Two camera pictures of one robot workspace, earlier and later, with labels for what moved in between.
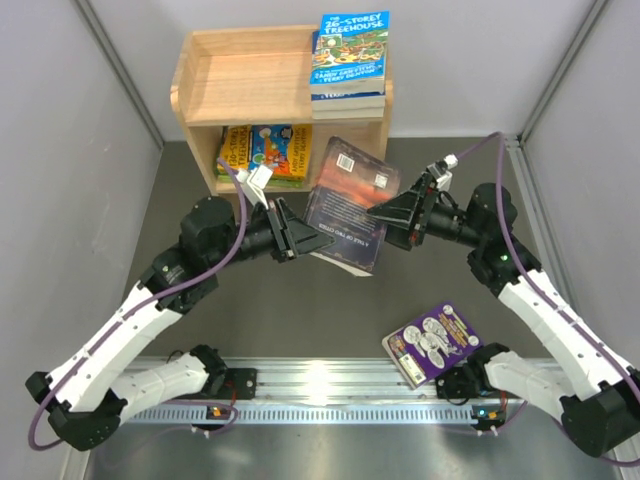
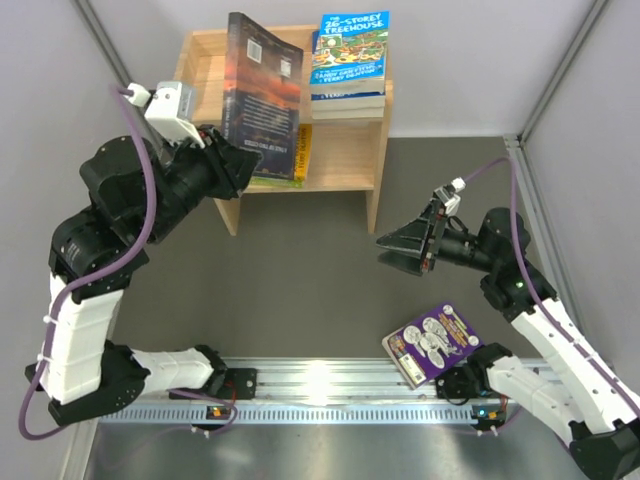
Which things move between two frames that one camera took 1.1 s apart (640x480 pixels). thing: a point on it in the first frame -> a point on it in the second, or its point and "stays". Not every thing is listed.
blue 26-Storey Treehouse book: (350, 53) stays
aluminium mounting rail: (320, 380) stays
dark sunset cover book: (348, 183) -> (262, 95)
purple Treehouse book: (430, 347) stays
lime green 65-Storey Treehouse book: (271, 183) stays
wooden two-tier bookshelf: (263, 76) stays
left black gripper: (291, 234) -> (230, 166)
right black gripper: (421, 199) -> (414, 237)
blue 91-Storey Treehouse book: (345, 102) stays
